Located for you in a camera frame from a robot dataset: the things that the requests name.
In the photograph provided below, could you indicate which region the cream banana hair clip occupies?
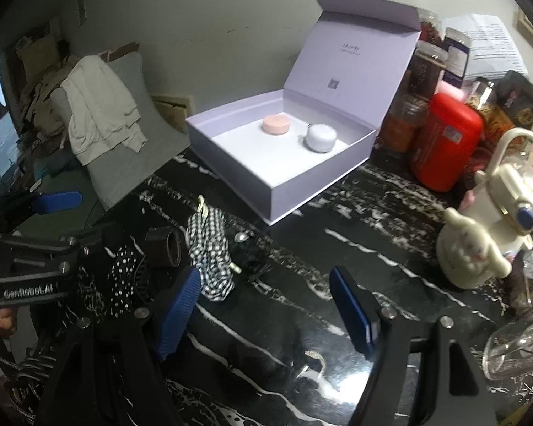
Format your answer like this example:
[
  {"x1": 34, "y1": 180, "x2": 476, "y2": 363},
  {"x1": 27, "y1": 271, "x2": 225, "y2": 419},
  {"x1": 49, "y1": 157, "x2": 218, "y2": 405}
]
[{"x1": 194, "y1": 194, "x2": 214, "y2": 225}]

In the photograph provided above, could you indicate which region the red canister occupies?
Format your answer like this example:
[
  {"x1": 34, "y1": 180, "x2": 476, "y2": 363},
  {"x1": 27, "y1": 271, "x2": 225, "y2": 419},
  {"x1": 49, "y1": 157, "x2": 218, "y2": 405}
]
[{"x1": 410, "y1": 91, "x2": 485, "y2": 193}]

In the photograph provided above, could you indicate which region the pile of beige clothes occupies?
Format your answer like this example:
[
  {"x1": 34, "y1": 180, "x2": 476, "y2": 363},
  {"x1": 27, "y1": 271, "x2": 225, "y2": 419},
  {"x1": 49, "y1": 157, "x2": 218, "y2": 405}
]
[{"x1": 18, "y1": 40, "x2": 72, "y2": 152}]

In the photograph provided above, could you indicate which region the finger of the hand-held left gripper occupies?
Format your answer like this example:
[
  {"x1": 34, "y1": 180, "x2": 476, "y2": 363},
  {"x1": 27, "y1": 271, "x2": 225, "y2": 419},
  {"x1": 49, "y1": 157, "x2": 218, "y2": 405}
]
[
  {"x1": 0, "y1": 228, "x2": 105, "y2": 309},
  {"x1": 0, "y1": 189, "x2": 83, "y2": 232}
]

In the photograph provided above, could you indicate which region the polka dot scrunchie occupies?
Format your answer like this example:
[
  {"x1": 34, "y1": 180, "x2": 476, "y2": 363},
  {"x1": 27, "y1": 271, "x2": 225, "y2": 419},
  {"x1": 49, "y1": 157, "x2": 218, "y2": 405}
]
[{"x1": 107, "y1": 244, "x2": 149, "y2": 316}]

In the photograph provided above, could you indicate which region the jar with orange contents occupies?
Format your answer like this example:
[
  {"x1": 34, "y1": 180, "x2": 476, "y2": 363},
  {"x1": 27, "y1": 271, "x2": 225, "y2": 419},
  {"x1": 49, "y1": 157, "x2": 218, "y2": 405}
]
[{"x1": 379, "y1": 93, "x2": 429, "y2": 154}]

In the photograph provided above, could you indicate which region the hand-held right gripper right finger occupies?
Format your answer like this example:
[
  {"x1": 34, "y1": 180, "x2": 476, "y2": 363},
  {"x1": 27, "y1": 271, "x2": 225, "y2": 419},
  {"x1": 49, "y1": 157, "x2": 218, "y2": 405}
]
[{"x1": 329, "y1": 265, "x2": 500, "y2": 426}]

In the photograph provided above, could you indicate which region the pink lidded container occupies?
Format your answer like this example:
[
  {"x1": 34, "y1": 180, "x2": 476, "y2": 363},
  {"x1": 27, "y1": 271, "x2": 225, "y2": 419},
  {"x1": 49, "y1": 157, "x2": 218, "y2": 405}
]
[{"x1": 440, "y1": 77, "x2": 467, "y2": 98}]

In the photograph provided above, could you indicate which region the braided cable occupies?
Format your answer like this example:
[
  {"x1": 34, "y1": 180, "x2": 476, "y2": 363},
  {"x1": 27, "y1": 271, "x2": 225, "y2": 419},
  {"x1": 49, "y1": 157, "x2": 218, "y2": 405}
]
[{"x1": 0, "y1": 344, "x2": 49, "y2": 391}]

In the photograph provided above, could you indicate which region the clear glass cup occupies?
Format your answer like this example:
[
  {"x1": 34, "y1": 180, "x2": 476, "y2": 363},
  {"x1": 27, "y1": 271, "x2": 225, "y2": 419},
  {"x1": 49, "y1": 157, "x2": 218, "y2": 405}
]
[{"x1": 482, "y1": 324, "x2": 533, "y2": 380}]

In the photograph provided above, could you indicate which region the jar with red contents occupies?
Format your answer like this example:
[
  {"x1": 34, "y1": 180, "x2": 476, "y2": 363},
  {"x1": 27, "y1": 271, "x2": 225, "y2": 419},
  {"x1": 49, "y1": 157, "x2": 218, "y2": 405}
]
[{"x1": 418, "y1": 8, "x2": 445, "y2": 47}]

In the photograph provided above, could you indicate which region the checkered scrunchie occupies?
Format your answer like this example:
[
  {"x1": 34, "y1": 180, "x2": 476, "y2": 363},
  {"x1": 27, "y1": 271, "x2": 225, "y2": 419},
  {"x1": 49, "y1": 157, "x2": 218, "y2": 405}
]
[{"x1": 185, "y1": 206, "x2": 236, "y2": 302}]

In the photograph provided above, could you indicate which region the dark snack bag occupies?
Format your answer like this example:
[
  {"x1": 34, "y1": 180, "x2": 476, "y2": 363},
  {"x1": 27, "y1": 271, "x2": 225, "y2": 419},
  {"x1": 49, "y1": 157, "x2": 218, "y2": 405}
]
[{"x1": 493, "y1": 70, "x2": 533, "y2": 129}]

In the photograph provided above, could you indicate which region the person's left hand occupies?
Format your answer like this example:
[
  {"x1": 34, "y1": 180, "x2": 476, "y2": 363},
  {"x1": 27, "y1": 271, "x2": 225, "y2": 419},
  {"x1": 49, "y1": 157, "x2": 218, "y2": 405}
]
[{"x1": 0, "y1": 308, "x2": 19, "y2": 345}]

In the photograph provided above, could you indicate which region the cardboard box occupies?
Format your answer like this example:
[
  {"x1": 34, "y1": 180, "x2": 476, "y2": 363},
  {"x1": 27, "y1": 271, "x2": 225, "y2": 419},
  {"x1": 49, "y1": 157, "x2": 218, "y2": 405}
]
[{"x1": 100, "y1": 42, "x2": 140, "y2": 63}]

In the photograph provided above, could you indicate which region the white bottle with blue label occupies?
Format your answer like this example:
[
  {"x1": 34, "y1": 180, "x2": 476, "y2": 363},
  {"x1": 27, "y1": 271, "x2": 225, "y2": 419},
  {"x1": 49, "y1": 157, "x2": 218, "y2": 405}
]
[{"x1": 442, "y1": 27, "x2": 474, "y2": 78}]

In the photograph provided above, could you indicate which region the white paper sheet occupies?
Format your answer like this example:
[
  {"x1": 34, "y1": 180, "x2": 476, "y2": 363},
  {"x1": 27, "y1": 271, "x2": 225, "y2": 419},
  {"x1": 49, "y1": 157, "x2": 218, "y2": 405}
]
[{"x1": 440, "y1": 13, "x2": 529, "y2": 81}]

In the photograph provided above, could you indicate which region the white cartoon kettle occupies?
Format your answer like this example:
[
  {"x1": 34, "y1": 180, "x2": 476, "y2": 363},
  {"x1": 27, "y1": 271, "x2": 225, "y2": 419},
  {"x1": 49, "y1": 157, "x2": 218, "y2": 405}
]
[{"x1": 436, "y1": 128, "x2": 533, "y2": 290}]

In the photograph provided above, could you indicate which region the white cloth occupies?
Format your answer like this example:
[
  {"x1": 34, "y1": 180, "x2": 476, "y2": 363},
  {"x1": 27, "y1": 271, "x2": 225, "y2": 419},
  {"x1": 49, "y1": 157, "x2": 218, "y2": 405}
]
[{"x1": 61, "y1": 55, "x2": 147, "y2": 167}]

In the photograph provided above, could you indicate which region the grey chair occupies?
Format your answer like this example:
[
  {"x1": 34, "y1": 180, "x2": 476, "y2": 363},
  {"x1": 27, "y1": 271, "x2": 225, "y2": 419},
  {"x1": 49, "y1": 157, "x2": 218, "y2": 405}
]
[{"x1": 49, "y1": 51, "x2": 192, "y2": 211}]

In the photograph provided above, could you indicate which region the white round case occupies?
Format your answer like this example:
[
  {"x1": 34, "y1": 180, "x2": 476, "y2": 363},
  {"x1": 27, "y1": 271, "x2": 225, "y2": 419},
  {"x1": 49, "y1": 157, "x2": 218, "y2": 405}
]
[{"x1": 303, "y1": 124, "x2": 337, "y2": 152}]

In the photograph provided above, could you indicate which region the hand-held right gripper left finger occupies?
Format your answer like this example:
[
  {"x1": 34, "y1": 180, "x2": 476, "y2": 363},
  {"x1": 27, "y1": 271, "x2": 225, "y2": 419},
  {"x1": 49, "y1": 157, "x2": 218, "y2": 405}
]
[{"x1": 36, "y1": 266, "x2": 203, "y2": 426}]

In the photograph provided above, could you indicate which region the brown leather hair cuff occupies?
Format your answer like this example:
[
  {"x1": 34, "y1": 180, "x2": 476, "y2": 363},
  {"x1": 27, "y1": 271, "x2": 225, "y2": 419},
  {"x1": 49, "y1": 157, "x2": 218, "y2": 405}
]
[{"x1": 144, "y1": 226, "x2": 183, "y2": 269}]

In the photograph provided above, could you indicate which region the lavender gift box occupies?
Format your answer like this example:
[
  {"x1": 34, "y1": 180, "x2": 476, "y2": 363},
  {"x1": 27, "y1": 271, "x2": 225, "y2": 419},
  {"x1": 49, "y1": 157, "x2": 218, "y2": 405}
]
[{"x1": 185, "y1": 0, "x2": 422, "y2": 227}]

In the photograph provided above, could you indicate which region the pink round case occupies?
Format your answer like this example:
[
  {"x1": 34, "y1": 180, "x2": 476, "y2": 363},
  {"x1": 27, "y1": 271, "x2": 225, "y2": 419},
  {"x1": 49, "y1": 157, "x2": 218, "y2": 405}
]
[{"x1": 261, "y1": 114, "x2": 296, "y2": 135}]

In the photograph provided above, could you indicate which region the wooden drawer box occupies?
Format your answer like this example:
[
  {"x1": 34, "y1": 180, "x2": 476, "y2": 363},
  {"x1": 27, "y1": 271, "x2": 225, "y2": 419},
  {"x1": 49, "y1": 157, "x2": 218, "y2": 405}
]
[{"x1": 151, "y1": 93, "x2": 196, "y2": 131}]

